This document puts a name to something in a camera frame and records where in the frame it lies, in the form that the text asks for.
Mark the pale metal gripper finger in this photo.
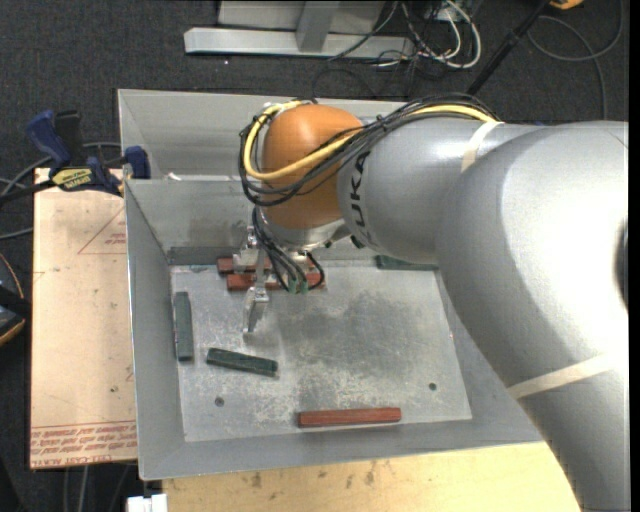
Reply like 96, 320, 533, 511
242, 287, 272, 335
232, 225, 260, 274

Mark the red-brown flat block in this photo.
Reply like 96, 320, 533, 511
297, 406, 403, 429
215, 255, 274, 276
225, 271, 327, 293

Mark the dark green flat block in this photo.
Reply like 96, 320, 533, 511
172, 291, 195, 363
166, 245, 238, 267
374, 254, 440, 273
205, 347, 280, 379

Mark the grey metal bin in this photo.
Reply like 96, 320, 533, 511
117, 88, 547, 482

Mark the brown cardboard board, red print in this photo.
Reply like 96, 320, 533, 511
29, 166, 139, 471

